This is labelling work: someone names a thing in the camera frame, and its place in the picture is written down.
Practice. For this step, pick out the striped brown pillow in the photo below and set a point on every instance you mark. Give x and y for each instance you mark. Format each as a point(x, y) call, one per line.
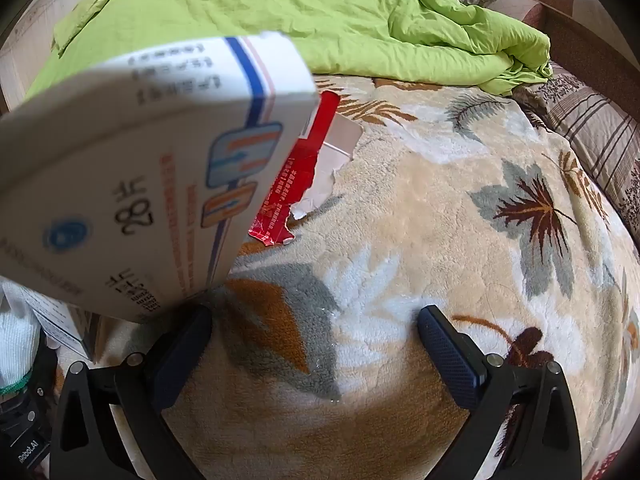
point(595, 125)

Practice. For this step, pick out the red torn cardboard pack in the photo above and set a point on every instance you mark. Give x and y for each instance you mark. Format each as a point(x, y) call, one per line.
point(280, 200)

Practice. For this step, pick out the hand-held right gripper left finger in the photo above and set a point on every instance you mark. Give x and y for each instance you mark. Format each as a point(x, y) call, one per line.
point(182, 360)

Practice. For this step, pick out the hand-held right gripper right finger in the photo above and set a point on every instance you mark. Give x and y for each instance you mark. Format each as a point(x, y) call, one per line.
point(450, 355)

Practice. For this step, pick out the small white printed box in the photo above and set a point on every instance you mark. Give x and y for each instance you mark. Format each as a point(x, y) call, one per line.
point(60, 330)

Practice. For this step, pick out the leaf-print fleece blanket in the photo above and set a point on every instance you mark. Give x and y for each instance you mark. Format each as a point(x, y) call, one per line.
point(425, 210)

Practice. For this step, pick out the green quilt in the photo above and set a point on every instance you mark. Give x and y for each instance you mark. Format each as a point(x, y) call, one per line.
point(300, 10)

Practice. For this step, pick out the white blue-striped medicine box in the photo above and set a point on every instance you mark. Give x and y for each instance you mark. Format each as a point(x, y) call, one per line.
point(125, 160)

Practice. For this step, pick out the white woven bag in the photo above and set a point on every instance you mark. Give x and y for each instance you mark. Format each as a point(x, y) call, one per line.
point(17, 335)

